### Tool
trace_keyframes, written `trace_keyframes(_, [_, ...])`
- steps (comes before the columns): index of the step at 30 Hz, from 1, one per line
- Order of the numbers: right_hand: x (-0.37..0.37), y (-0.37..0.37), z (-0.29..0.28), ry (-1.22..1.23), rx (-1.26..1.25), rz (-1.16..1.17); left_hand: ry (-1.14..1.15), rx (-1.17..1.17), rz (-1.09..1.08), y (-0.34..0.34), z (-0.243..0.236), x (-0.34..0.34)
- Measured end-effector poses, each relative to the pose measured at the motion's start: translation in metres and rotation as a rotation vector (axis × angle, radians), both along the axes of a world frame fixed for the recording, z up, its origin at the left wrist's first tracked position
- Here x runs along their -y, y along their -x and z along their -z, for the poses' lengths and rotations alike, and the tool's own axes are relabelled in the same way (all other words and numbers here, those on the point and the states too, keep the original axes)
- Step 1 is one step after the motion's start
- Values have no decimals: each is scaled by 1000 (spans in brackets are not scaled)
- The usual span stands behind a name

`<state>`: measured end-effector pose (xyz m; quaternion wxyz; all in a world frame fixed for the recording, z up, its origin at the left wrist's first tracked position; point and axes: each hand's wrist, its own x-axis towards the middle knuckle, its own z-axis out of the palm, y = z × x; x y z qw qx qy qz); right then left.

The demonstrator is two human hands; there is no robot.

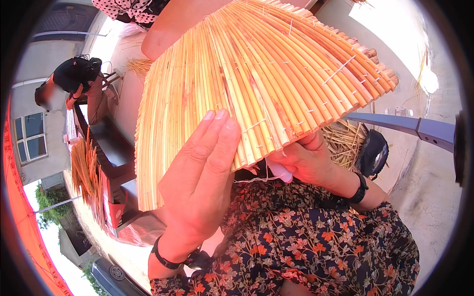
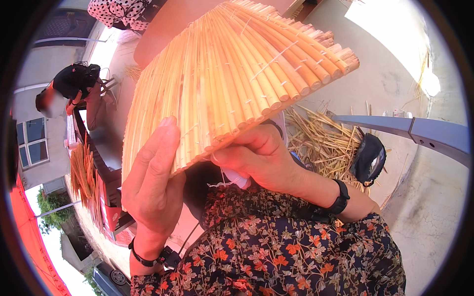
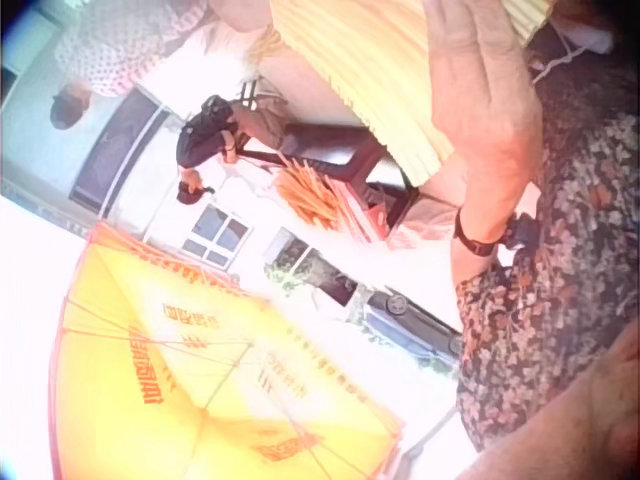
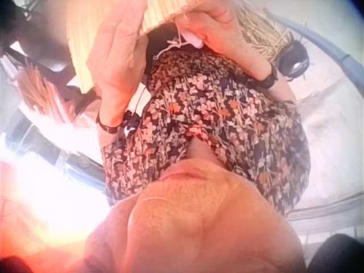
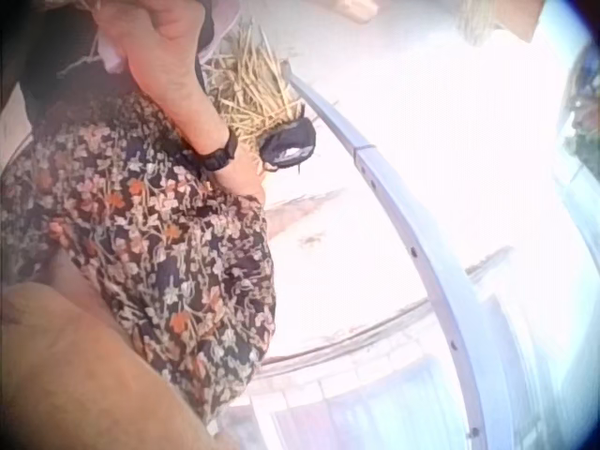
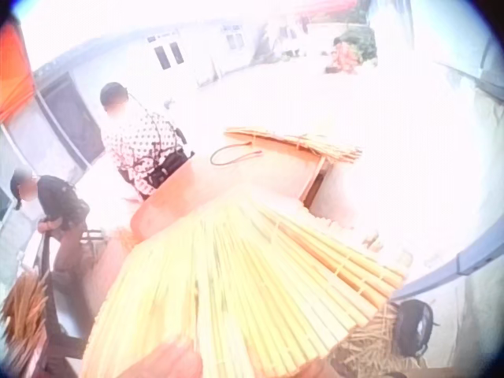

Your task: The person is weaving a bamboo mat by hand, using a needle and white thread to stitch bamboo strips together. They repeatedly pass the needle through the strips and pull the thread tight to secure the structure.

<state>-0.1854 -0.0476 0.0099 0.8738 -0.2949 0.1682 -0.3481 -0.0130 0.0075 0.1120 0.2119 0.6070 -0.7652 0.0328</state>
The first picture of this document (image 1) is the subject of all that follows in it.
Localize round woven straw stalk mat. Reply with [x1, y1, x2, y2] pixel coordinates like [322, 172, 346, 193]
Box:
[134, 0, 400, 212]

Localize dark car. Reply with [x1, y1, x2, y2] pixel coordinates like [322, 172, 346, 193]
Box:
[90, 255, 149, 296]

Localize thin loose straws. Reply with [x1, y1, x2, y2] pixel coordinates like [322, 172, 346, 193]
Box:
[412, 47, 430, 95]

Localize heap of loose straw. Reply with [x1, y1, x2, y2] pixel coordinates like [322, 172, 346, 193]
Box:
[321, 119, 372, 173]

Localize black bag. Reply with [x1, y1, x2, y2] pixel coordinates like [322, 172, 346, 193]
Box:
[355, 129, 390, 181]

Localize white framed window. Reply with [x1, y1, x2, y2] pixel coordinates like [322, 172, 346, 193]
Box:
[14, 112, 49, 166]

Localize white thread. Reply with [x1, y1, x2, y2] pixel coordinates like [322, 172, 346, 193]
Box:
[233, 174, 287, 184]

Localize grey metal bar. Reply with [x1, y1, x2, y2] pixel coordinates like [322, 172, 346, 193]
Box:
[342, 112, 456, 154]

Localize wooden stool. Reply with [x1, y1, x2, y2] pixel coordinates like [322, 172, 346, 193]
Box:
[101, 68, 123, 90]

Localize small straw bundle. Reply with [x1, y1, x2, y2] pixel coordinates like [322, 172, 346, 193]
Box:
[125, 58, 153, 78]

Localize black wrist band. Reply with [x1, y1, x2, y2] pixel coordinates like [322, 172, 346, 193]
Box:
[151, 236, 214, 271]
[318, 172, 370, 212]

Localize red banner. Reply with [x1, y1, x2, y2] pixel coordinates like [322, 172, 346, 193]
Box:
[2, 96, 73, 296]

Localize clear plastic bottle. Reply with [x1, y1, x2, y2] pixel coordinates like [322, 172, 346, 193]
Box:
[385, 107, 414, 118]

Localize red box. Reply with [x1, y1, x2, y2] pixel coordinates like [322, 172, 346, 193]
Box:
[107, 189, 129, 229]

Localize dark wooden table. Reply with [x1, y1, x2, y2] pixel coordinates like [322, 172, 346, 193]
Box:
[73, 102, 149, 231]

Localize person's right hand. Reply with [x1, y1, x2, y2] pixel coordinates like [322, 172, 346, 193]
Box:
[267, 130, 357, 199]

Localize bundle of orange straw stalks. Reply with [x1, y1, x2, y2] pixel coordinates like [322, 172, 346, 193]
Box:
[70, 128, 109, 231]

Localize white thread spool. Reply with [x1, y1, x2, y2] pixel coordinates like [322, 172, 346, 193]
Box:
[266, 158, 294, 184]

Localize person's body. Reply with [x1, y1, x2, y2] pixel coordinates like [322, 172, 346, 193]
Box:
[150, 163, 421, 296]

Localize person's left hand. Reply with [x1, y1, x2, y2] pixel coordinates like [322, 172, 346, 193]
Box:
[157, 108, 242, 264]

